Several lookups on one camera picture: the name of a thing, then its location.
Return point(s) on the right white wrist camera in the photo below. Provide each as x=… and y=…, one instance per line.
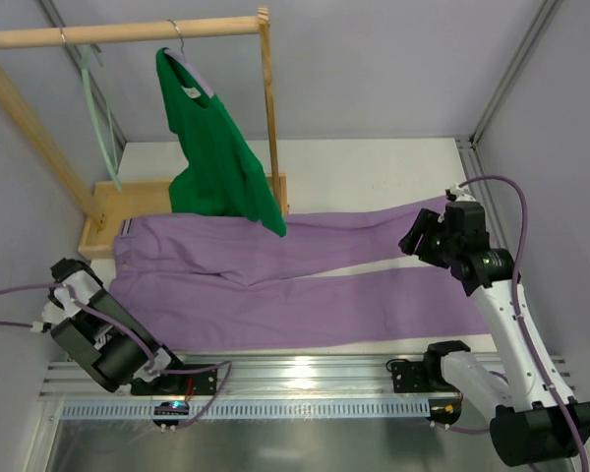
x=455, y=193

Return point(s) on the purple clothes hanger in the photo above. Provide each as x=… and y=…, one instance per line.
x=181, y=59

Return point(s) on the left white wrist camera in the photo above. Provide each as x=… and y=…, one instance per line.
x=51, y=315

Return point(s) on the wooden clothes rack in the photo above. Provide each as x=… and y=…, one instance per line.
x=106, y=207

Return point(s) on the green t-shirt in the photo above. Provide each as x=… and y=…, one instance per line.
x=223, y=177

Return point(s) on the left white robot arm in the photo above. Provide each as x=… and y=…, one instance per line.
x=104, y=339

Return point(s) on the mint green clothes hanger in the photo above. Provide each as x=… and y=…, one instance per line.
x=100, y=112

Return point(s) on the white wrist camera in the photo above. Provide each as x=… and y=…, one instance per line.
x=455, y=193
x=51, y=315

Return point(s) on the black mounting plate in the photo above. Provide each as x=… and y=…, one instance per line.
x=409, y=376
x=203, y=383

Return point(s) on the slotted cable duct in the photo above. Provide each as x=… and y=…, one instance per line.
x=248, y=409

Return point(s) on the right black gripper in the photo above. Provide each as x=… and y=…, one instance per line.
x=424, y=236

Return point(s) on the purple trousers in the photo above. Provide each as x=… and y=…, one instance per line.
x=215, y=284

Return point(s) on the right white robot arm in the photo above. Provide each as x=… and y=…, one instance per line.
x=532, y=413

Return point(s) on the aluminium frame post right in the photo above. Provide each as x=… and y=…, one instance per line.
x=506, y=140

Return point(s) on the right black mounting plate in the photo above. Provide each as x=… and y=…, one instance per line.
x=409, y=376

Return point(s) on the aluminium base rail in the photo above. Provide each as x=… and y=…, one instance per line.
x=260, y=376

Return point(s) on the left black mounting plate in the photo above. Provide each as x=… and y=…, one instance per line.
x=203, y=383

